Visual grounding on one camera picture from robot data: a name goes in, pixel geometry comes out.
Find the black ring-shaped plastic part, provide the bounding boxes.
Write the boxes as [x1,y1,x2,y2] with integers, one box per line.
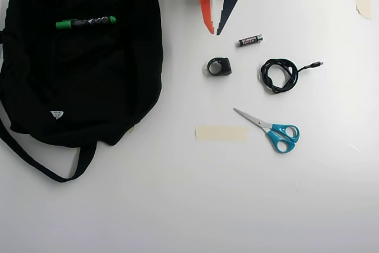
[206,56,233,77]

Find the navy gripper finger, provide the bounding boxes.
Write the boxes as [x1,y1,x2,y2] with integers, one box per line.
[216,0,239,36]

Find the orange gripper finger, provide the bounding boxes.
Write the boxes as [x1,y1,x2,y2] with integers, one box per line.
[195,0,216,35]

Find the long beige masking tape strip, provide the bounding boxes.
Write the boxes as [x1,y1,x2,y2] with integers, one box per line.
[195,125,249,143]

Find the black AAA battery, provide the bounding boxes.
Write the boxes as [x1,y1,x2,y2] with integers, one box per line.
[237,35,264,48]

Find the black fabric bag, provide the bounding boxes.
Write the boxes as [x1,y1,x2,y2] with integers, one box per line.
[0,0,165,184]

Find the blue-handled scissors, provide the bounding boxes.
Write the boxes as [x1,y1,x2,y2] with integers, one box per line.
[233,107,301,154]

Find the green marker pen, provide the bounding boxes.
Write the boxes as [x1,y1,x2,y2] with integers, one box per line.
[55,15,117,31]

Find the black coiled USB cable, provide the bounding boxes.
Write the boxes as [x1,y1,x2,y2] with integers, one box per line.
[259,58,324,95]

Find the torn beige masking tape strip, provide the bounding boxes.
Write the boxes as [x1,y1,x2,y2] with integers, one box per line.
[354,0,372,21]

